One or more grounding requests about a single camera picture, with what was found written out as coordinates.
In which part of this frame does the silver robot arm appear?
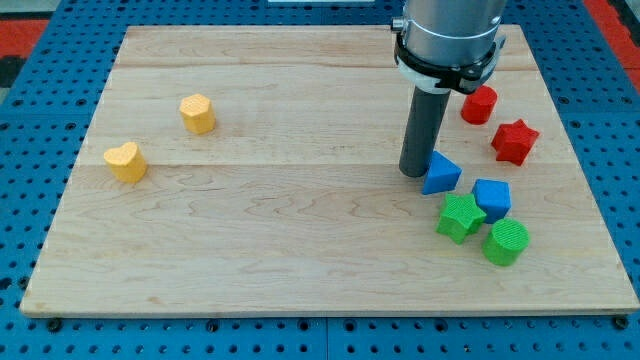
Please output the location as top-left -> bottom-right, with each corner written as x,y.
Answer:
390,0 -> 506,95

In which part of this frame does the red star block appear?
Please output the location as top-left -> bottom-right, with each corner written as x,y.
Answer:
491,119 -> 540,166

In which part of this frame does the yellow heart block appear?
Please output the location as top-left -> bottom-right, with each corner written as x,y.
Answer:
103,142 -> 147,183

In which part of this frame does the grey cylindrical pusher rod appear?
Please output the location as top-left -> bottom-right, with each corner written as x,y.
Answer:
399,87 -> 450,178

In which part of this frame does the green star block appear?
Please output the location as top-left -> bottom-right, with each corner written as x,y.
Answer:
436,193 -> 487,245

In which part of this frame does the green cylinder block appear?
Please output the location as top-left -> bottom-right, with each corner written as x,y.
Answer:
482,218 -> 530,266

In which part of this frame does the yellow hexagon block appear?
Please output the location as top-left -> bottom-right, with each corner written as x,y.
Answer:
179,94 -> 216,134

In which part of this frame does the blue triangle block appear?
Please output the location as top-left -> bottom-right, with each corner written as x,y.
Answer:
422,151 -> 462,195

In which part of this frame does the wooden board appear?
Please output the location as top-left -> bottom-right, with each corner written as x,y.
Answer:
20,25 -> 639,318

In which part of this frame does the red cylinder block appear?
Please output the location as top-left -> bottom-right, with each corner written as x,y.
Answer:
461,85 -> 498,125

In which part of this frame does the blue cube block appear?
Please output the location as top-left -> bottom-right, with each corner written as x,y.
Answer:
472,179 -> 511,224

